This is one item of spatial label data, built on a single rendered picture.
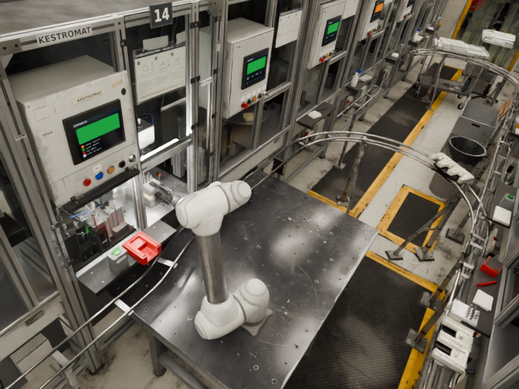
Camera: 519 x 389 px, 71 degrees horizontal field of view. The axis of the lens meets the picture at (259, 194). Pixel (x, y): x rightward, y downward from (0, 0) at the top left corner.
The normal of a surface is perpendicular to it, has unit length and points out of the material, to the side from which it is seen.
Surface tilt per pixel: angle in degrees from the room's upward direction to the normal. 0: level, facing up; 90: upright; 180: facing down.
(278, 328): 0
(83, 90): 90
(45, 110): 90
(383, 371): 0
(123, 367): 0
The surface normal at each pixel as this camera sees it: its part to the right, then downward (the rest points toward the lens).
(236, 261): 0.11, -0.76
